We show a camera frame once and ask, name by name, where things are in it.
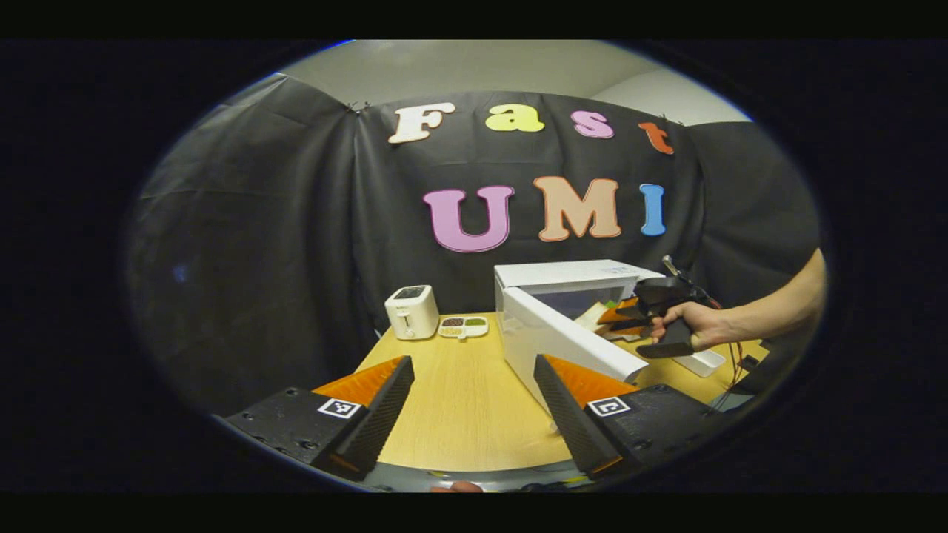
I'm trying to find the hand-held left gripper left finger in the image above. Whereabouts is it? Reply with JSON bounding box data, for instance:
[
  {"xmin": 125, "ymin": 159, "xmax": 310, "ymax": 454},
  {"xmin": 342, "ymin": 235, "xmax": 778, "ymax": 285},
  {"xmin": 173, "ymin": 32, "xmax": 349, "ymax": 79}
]
[{"xmin": 222, "ymin": 355, "xmax": 415, "ymax": 482}]

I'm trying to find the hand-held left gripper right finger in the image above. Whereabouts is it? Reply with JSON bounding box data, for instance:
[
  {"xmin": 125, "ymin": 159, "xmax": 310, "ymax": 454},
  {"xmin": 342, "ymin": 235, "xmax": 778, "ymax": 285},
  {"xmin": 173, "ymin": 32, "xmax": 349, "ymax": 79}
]
[{"xmin": 533, "ymin": 354, "xmax": 723, "ymax": 478}]

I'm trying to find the white microwave oven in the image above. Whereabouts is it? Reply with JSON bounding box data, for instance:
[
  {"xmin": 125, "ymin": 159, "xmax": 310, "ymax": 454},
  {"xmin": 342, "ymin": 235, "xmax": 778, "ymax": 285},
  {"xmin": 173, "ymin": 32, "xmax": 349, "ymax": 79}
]
[{"xmin": 494, "ymin": 259, "xmax": 667, "ymax": 426}]

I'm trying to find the small white tray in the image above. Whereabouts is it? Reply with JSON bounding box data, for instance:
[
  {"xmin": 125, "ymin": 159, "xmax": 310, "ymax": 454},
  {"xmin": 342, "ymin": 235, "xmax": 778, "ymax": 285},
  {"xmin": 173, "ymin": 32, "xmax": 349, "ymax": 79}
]
[{"xmin": 670, "ymin": 348, "xmax": 727, "ymax": 378}]

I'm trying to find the white toaster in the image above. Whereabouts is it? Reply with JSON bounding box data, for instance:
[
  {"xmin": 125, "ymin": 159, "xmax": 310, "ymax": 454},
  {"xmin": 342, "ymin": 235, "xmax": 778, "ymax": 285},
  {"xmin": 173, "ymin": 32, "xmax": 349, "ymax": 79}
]
[{"xmin": 384, "ymin": 284, "xmax": 440, "ymax": 341}]

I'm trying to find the white divided spice dish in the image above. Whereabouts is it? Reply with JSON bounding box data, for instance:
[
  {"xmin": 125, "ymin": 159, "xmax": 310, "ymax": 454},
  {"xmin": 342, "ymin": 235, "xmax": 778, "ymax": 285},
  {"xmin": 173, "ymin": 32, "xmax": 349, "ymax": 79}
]
[{"xmin": 437, "ymin": 315, "xmax": 490, "ymax": 340}]

